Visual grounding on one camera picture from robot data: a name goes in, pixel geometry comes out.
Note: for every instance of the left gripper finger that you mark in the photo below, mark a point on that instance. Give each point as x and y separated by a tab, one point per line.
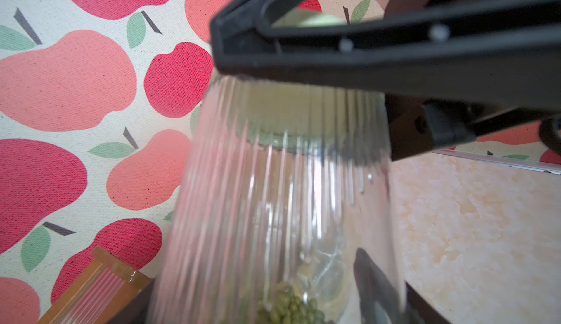
379	301

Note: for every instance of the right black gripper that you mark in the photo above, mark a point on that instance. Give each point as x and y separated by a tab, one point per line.
500	52

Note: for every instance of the glass jar with mung beans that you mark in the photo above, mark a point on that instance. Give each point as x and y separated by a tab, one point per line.
266	236

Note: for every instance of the green jar lid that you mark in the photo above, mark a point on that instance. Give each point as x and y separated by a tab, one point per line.
277	114

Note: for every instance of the orange wooden shelf rack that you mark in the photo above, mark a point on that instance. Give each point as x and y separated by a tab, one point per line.
104	288

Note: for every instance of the right aluminium frame post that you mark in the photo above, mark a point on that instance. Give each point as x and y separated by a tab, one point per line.
505	161

